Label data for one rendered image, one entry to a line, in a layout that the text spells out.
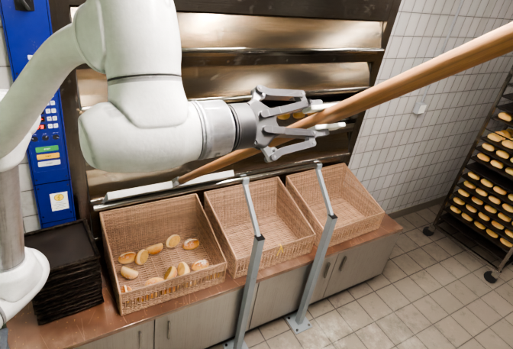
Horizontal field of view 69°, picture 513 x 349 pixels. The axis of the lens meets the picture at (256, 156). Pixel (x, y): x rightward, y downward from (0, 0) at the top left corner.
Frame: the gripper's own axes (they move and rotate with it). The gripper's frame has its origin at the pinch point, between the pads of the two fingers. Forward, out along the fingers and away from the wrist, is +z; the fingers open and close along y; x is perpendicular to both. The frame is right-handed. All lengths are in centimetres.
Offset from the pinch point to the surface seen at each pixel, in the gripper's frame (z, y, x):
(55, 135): -41, -31, -130
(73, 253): -40, 21, -138
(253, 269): 40, 50, -127
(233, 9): 41, -77, -96
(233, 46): 43, -62, -105
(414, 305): 182, 119, -159
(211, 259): 29, 43, -156
